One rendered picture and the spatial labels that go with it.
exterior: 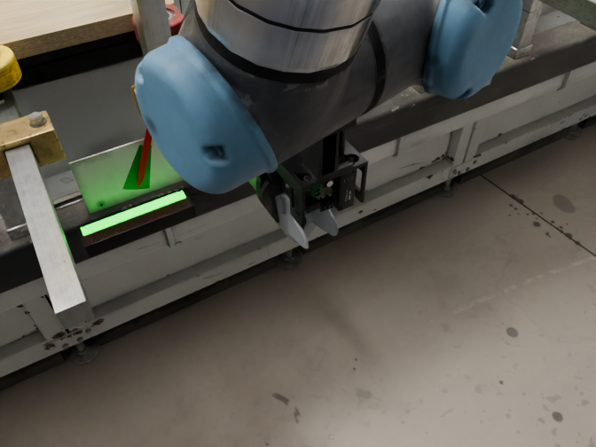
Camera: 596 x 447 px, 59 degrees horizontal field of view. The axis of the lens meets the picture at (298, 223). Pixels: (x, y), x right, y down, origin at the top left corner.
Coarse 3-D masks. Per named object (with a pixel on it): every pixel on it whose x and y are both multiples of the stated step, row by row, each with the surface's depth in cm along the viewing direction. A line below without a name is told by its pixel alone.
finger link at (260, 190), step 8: (256, 176) 53; (264, 176) 52; (256, 184) 53; (264, 184) 52; (272, 184) 52; (256, 192) 54; (264, 192) 53; (272, 192) 53; (280, 192) 54; (264, 200) 54; (272, 200) 54; (272, 208) 55; (272, 216) 57
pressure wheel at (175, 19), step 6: (168, 6) 81; (174, 6) 81; (168, 12) 80; (174, 12) 80; (180, 12) 80; (132, 18) 79; (174, 18) 79; (180, 18) 79; (174, 24) 78; (180, 24) 78; (174, 30) 78; (138, 42) 80
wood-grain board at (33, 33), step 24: (0, 0) 84; (24, 0) 84; (48, 0) 84; (72, 0) 84; (96, 0) 84; (120, 0) 84; (168, 0) 84; (0, 24) 79; (24, 24) 79; (48, 24) 79; (72, 24) 79; (96, 24) 79; (120, 24) 81; (24, 48) 76; (48, 48) 78
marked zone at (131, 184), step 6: (138, 150) 77; (150, 150) 78; (138, 156) 77; (150, 156) 78; (138, 162) 78; (150, 162) 79; (132, 168) 78; (150, 168) 80; (132, 174) 79; (126, 180) 79; (132, 180) 80; (144, 180) 81; (126, 186) 80; (132, 186) 80; (144, 186) 81
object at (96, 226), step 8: (176, 192) 83; (160, 200) 81; (168, 200) 81; (176, 200) 81; (136, 208) 80; (144, 208) 80; (152, 208) 80; (112, 216) 79; (120, 216) 79; (128, 216) 79; (88, 224) 78; (96, 224) 78; (104, 224) 78; (112, 224) 78; (88, 232) 77
